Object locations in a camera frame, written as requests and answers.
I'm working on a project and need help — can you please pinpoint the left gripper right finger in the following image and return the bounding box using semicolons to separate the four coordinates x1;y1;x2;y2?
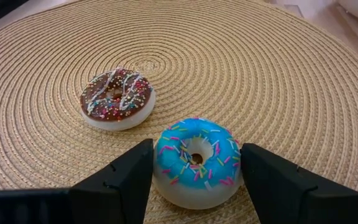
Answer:
240;142;358;224

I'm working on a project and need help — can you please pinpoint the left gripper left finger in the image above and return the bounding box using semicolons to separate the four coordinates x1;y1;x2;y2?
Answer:
0;138;154;224

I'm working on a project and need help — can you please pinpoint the small blue glazed donut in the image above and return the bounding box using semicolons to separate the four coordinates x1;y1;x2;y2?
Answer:
152;117;244;210

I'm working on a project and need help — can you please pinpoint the small brown glazed donut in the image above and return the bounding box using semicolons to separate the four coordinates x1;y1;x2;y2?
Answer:
80;67;157;131

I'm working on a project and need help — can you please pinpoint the round woven straw placemat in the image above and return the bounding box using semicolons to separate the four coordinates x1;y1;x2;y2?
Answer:
0;0;358;224

